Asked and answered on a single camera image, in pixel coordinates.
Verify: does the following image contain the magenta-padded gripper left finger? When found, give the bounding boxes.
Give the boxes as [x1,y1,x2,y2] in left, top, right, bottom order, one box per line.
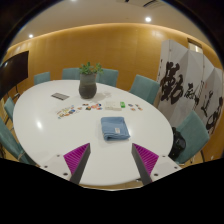
[39,142,92,186]

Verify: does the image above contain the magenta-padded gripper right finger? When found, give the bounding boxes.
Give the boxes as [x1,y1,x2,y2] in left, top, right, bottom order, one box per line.
[130,142,183,187]

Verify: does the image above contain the blue towel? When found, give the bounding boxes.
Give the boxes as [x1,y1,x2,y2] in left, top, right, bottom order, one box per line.
[100,115,132,142]

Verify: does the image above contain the black bag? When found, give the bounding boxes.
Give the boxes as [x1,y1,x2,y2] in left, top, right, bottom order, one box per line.
[167,126,187,162]

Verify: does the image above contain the sheet of colourful stickers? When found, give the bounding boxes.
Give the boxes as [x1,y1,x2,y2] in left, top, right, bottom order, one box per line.
[55,104,80,120]

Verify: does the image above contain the grey flat notebook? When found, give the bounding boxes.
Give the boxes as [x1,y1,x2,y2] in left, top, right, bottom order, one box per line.
[50,92,71,101]

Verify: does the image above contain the teal chairs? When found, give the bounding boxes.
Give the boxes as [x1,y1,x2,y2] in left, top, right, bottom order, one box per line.
[0,67,211,166]

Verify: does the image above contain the potted plant in grey vase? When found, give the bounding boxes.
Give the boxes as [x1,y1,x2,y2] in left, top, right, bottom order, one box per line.
[78,61,104,100]

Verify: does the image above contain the white folding screen with calligraphy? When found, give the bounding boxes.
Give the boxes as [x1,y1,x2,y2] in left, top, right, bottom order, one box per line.
[155,39,224,158]

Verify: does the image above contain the black wall screen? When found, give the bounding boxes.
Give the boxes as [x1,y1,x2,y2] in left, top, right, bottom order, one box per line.
[0,50,30,101]

